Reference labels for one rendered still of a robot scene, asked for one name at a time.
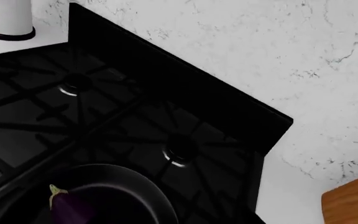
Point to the purple eggplant with green stem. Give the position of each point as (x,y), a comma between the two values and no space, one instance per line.
(68,207)

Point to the black round plate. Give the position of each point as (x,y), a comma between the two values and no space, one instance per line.
(129,193)

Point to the black gas stove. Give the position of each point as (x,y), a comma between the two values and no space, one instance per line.
(154,98)

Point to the black paper towel holder base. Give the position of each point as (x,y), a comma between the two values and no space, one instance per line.
(11,36)

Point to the wooden cutting board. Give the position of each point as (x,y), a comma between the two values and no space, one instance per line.
(353,200)

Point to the white paper towel roll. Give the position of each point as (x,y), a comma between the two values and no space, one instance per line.
(8,15)

